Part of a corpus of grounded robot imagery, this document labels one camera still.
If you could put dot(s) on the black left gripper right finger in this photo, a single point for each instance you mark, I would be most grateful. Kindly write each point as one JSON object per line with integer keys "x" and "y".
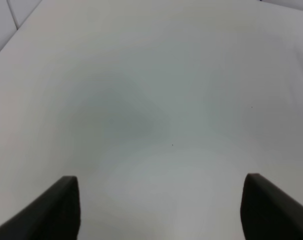
{"x": 267, "y": 212}

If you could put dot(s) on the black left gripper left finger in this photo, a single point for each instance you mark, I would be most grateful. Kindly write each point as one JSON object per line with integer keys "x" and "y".
{"x": 54, "y": 215}

